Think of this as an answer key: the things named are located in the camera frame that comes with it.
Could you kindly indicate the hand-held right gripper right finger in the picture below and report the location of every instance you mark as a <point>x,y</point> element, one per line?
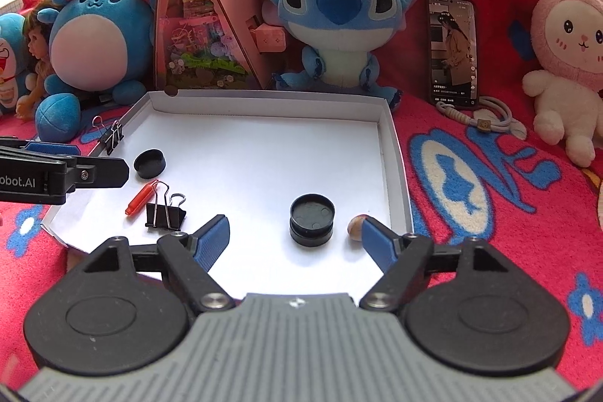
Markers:
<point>377,242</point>

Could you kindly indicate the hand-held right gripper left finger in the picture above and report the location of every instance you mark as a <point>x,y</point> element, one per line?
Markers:
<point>212,242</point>

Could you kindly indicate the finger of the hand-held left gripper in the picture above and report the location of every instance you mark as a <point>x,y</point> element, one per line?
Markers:
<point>52,148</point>
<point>103,173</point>

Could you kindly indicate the brown walnut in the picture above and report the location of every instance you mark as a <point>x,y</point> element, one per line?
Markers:
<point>355,227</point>

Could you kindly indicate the red plastic tube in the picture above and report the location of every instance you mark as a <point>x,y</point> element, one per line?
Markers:
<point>140,199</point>

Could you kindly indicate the large black binder clip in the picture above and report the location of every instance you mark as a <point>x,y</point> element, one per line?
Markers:
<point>162,213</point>

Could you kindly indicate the black round tin grey inside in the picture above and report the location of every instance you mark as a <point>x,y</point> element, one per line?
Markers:
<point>312,211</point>

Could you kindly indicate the white cardboard box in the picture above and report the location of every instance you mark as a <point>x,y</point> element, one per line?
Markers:
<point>259,147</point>

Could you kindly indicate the small black binder clip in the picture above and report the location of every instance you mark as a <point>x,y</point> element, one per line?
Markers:
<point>112,139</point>

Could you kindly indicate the blue robot cat plush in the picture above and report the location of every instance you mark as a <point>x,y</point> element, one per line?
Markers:
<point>9,63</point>

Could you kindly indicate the brown-haired doll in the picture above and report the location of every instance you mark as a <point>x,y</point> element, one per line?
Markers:
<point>35,49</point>

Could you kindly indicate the round blue mouse plush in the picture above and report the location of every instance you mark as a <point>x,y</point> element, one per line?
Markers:
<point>94,49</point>

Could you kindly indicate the pink triangular miniature house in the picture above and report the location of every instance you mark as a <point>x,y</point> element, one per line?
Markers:
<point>198,30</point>

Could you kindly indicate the blue alien plush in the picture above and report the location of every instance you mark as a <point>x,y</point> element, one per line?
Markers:
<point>339,53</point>

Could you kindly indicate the black smartphone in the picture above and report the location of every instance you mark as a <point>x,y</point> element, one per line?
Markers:
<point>452,53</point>

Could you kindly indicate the small pink socket toy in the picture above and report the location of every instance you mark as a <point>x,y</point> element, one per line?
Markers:
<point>271,39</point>

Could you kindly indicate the pink hooded bunny plush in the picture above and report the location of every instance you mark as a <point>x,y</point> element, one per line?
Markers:
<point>565,30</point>

